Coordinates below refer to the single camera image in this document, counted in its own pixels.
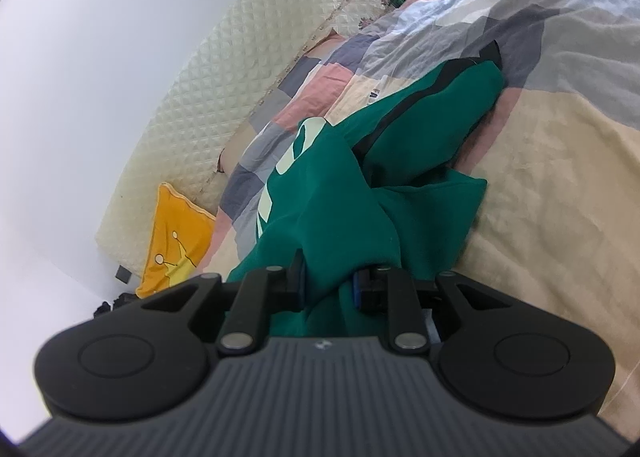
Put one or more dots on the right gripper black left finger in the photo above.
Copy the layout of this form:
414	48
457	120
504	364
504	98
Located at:
150	355

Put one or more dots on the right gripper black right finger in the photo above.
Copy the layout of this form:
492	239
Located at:
500	355

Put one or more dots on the green sweatshirt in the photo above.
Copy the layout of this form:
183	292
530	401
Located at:
376	189

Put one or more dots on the black clothes pile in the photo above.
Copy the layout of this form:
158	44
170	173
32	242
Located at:
123	299

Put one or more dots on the yellow crown pillow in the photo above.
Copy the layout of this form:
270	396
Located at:
180	237

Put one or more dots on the patchwork plaid duvet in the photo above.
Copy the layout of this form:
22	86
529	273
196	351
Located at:
559	224

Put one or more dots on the cream quilted headboard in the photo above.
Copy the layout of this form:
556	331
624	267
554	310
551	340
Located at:
242	60

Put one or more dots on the dark wall socket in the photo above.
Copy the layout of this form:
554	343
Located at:
123	274

